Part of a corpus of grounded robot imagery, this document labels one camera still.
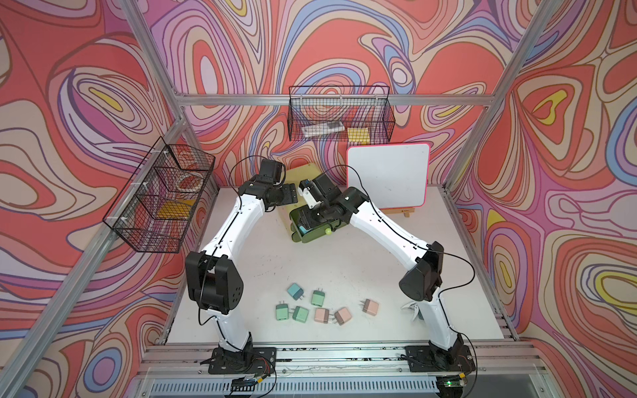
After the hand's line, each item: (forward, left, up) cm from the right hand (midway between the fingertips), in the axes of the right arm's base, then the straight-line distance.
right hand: (307, 224), depth 82 cm
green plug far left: (-22, +10, -19) cm, 31 cm away
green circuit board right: (-43, -41, -22) cm, 63 cm away
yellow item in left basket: (-2, +38, +12) cm, 40 cm away
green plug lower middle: (-24, +4, -18) cm, 30 cm away
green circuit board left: (-42, +20, -21) cm, 51 cm away
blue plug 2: (-16, +5, -18) cm, 25 cm away
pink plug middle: (-25, -10, -18) cm, 32 cm away
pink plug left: (-24, -3, -18) cm, 31 cm away
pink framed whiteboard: (+26, -36, -3) cm, 45 cm away
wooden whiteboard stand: (+17, -42, -16) cm, 48 cm away
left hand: (+11, +7, +3) cm, 14 cm away
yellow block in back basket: (+30, -20, +14) cm, 39 cm away
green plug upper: (-18, -3, -18) cm, 26 cm away
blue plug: (0, +1, -3) cm, 4 cm away
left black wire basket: (-1, +46, +10) cm, 47 cm away
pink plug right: (-22, -20, -18) cm, 35 cm away
